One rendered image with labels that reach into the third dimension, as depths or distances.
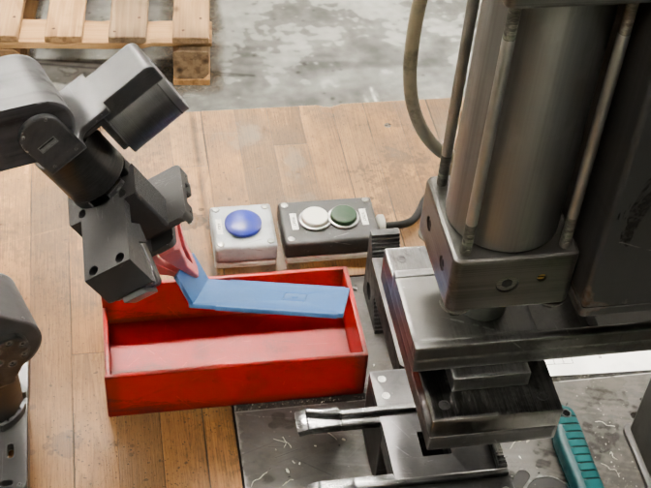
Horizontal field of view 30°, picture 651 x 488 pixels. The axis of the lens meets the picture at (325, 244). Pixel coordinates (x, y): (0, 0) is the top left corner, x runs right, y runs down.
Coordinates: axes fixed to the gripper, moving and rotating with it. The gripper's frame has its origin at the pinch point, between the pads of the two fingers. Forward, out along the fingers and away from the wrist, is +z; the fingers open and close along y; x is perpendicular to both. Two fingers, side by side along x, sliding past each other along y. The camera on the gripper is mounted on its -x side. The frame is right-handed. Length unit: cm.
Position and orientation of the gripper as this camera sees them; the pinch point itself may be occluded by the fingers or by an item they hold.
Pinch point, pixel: (189, 269)
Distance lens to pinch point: 113.7
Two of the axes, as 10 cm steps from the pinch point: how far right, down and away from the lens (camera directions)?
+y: 8.7, -4.3, -2.3
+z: 4.6, 5.5, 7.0
